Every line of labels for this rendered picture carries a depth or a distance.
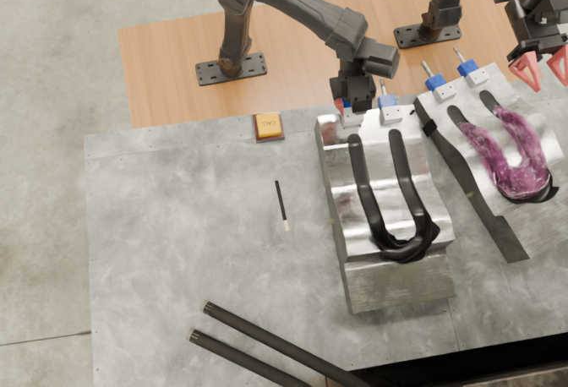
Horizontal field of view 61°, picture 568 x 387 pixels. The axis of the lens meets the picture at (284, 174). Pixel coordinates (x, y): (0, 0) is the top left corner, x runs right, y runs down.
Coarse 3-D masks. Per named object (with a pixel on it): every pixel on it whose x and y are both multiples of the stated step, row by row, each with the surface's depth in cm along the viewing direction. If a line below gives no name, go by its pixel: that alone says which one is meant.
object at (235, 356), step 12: (192, 336) 114; (204, 336) 114; (204, 348) 114; (216, 348) 113; (228, 348) 112; (228, 360) 113; (240, 360) 111; (252, 360) 111; (264, 372) 110; (276, 372) 110; (288, 384) 108
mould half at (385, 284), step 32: (320, 128) 125; (352, 128) 125; (384, 128) 126; (416, 128) 126; (320, 160) 130; (384, 160) 124; (416, 160) 124; (352, 192) 121; (384, 192) 120; (352, 224) 114; (448, 224) 114; (352, 256) 112; (352, 288) 116; (384, 288) 117; (416, 288) 117; (448, 288) 117
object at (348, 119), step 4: (344, 100) 121; (344, 104) 121; (348, 104) 121; (344, 108) 120; (348, 108) 120; (344, 112) 120; (348, 112) 120; (344, 116) 120; (348, 116) 120; (352, 116) 119; (356, 116) 119; (360, 116) 119; (344, 120) 119; (348, 120) 119; (352, 120) 119; (356, 120) 119; (360, 120) 120; (344, 124) 122; (348, 124) 123; (352, 124) 124; (356, 124) 124
